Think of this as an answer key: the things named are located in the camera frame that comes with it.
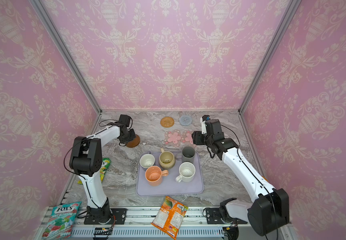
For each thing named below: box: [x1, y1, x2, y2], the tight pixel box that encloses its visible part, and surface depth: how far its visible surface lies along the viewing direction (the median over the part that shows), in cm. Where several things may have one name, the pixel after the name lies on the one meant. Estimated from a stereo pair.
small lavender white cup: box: [139, 153, 156, 169], surface depth 87 cm
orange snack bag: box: [151, 196, 189, 240], surface depth 74 cm
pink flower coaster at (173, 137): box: [164, 129, 182, 147], surface depth 108 cm
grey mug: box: [175, 146, 196, 163], surface depth 89 cm
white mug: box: [175, 161, 196, 183], surface depth 84 cm
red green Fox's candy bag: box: [41, 201, 82, 240], surface depth 73 cm
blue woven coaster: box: [179, 115, 193, 126], surface depth 116 cm
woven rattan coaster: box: [160, 116, 175, 128], surface depth 116 cm
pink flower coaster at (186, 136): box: [181, 131, 194, 145], surface depth 108 cm
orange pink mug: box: [145, 166, 169, 187], surface depth 83 cm
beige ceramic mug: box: [159, 147, 176, 170], surface depth 87 cm
